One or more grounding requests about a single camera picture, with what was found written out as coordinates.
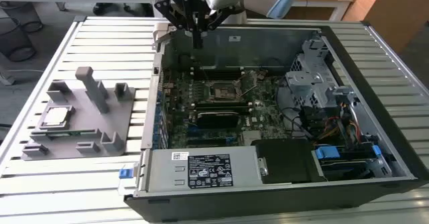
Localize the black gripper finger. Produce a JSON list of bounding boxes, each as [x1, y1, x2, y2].
[[198, 0, 236, 49], [154, 0, 200, 49]]

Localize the thin metal locking lever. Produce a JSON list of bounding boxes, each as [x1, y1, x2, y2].
[[196, 59, 213, 86]]

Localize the metal socket cover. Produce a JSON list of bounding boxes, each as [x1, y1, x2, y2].
[[237, 69, 261, 101]]

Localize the silver CPU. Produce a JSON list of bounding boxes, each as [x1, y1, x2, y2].
[[46, 107, 70, 124]]

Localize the CPU socket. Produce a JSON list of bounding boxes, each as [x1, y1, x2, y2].
[[208, 80, 245, 102]]

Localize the grey case latch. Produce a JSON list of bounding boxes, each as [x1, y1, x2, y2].
[[153, 23, 173, 52]]

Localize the black office chair base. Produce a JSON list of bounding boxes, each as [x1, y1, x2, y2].
[[93, 2, 154, 16]]

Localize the silver metal drive cage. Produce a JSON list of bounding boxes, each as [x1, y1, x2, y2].
[[285, 39, 341, 109]]

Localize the small graphics card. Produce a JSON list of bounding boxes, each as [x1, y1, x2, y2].
[[196, 110, 241, 130]]

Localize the green motherboard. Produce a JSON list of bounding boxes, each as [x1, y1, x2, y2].
[[157, 67, 305, 150]]

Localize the black expansion slot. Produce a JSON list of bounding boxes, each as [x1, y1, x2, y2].
[[187, 138, 228, 146]]

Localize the silver finned heatsink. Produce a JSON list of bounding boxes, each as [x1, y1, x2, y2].
[[242, 130, 265, 145]]

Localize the grey parts rack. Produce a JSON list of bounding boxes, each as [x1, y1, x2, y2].
[[20, 67, 137, 161]]

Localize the green RAM stick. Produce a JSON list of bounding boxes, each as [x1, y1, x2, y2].
[[46, 130, 83, 137]]

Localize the silver power supply unit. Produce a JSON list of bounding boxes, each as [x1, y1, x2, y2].
[[134, 146, 266, 197]]

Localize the wooden cabinet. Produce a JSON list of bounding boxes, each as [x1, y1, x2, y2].
[[341, 0, 429, 54]]

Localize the black plastic air shroud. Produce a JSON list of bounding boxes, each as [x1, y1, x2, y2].
[[252, 138, 329, 185]]

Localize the blue case latch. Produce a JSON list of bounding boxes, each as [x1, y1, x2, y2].
[[119, 167, 135, 181]]

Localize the hard disk in blue carrier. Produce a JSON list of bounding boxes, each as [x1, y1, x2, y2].
[[313, 145, 383, 182]]

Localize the black PC case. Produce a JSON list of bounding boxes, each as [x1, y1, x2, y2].
[[123, 23, 429, 223]]

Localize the black wire mesh bin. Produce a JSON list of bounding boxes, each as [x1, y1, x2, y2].
[[0, 2, 44, 33], [0, 17, 38, 63]]

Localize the grey plastic bracket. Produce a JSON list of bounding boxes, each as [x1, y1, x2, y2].
[[328, 85, 357, 101]]

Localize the coloured power wires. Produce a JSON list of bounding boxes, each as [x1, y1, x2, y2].
[[320, 100, 365, 147]]

